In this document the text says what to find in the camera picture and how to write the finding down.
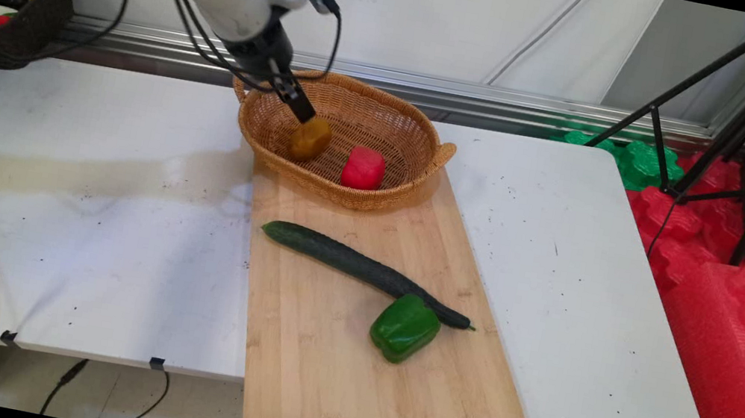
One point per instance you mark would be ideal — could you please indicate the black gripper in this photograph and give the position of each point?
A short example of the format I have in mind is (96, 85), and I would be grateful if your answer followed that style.
(259, 50)

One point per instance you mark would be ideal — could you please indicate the yellow orange bell pepper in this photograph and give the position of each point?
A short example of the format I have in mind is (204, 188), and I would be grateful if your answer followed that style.
(310, 140)

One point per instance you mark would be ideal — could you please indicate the red bell pepper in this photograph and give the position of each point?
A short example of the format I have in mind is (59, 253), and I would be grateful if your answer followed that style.
(364, 168)

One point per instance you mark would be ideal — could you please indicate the oval wicker basket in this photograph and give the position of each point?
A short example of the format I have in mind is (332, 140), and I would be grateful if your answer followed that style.
(401, 130)

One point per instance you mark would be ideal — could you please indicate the dark green cucumber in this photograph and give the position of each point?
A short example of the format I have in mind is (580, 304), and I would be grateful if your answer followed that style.
(348, 262)

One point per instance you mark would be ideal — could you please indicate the green bell pepper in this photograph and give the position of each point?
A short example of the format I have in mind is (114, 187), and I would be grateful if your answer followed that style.
(404, 328)

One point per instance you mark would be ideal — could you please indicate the wooden cutting board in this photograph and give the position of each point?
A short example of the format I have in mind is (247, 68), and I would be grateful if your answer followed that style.
(350, 387)

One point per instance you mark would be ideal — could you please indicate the black table edge clip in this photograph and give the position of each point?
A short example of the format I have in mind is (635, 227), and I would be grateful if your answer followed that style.
(157, 362)
(7, 336)

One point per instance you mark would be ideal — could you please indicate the green foam sheet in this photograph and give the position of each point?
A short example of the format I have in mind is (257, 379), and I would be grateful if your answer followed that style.
(641, 163)

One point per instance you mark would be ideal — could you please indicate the red foam sheet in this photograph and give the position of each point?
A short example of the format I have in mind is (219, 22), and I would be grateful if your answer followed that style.
(737, 338)

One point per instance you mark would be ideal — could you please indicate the aluminium wall rail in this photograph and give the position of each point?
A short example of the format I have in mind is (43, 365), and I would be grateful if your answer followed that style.
(512, 100)

